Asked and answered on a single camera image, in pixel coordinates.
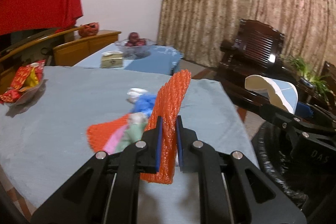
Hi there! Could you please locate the dark wooden armchair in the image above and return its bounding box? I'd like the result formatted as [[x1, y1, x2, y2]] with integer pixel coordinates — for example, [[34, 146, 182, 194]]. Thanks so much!
[[219, 19, 286, 80]]

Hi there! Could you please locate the pile of red snack packets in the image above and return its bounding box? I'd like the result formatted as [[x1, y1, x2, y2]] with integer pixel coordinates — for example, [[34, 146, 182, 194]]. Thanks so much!
[[0, 60, 46, 104]]

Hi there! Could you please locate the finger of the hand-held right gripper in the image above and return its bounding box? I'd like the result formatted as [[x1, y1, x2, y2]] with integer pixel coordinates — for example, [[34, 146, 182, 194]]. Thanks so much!
[[236, 85, 310, 140], [297, 102, 336, 133]]

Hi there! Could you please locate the glass fruit bowl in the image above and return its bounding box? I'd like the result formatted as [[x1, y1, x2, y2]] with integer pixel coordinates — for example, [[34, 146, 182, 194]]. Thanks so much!
[[115, 38, 156, 58]]

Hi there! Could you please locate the green potted plant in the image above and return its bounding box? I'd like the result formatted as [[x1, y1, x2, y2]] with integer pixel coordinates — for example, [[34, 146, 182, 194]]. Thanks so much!
[[286, 55, 332, 98]]

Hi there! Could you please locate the gold tissue box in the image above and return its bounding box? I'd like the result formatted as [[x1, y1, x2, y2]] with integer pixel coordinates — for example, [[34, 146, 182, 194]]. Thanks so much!
[[101, 51, 124, 69]]

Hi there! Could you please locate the black bagged trash bin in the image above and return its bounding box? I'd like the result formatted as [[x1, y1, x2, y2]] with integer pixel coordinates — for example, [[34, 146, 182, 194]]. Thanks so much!
[[249, 119, 336, 215]]

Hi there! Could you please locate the grey-blue tablecloth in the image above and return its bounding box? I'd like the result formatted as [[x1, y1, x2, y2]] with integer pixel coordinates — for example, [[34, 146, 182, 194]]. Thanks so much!
[[0, 65, 260, 224]]

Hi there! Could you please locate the white crumpled tissue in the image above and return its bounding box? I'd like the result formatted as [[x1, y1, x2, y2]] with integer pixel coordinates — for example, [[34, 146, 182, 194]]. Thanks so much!
[[127, 88, 147, 104]]

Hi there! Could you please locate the red woven basket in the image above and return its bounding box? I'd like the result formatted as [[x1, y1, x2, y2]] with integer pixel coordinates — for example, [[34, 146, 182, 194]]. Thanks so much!
[[78, 22, 101, 38]]

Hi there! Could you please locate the blue crumpled cloth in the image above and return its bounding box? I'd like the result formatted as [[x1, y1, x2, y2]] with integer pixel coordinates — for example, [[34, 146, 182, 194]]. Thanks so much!
[[130, 94, 158, 119]]

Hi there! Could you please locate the television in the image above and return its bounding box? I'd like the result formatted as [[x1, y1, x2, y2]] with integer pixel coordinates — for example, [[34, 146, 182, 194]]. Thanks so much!
[[0, 27, 66, 56]]

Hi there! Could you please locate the light blue tablecloth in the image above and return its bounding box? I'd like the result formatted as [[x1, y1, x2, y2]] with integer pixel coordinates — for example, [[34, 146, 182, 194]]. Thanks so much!
[[73, 43, 184, 76]]

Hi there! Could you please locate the white and blue foam piece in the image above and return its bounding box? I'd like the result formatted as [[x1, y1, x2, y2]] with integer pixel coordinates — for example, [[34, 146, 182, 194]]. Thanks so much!
[[244, 75, 299, 113]]

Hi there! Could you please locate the red cloth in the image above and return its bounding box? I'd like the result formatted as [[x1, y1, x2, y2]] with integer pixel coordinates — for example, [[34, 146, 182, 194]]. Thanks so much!
[[0, 0, 84, 36]]

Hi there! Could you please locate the wooden cabinet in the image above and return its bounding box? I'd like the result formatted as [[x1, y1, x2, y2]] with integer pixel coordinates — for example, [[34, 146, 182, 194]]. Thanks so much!
[[0, 26, 122, 104]]

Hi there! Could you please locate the orange foam fruit net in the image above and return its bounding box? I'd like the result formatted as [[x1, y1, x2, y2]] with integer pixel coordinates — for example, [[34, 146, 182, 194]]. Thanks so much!
[[140, 69, 192, 185], [87, 114, 132, 153]]

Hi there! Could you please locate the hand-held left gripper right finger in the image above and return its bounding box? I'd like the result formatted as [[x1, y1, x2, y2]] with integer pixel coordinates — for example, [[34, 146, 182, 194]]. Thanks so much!
[[176, 115, 307, 224]]

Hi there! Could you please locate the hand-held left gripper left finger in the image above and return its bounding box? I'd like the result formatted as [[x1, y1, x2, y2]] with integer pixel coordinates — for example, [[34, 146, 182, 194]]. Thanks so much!
[[30, 116, 163, 224]]

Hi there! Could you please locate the glass snack bowl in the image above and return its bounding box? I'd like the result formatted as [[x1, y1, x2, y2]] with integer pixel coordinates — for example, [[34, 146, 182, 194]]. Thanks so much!
[[5, 78, 49, 109]]

